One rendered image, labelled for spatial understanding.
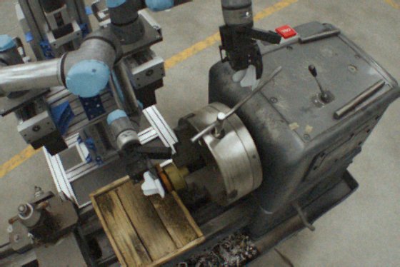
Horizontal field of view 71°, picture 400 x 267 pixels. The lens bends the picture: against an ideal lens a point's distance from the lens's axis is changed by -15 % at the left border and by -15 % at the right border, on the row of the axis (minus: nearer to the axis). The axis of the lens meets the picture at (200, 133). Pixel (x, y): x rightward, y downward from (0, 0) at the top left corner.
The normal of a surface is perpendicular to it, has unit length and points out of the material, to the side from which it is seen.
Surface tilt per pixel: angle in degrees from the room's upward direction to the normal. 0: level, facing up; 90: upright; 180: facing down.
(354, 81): 0
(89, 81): 89
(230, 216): 0
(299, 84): 0
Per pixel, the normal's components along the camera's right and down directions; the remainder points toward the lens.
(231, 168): 0.35, 0.11
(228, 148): 0.21, -0.22
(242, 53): 0.48, 0.48
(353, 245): -0.01, -0.57
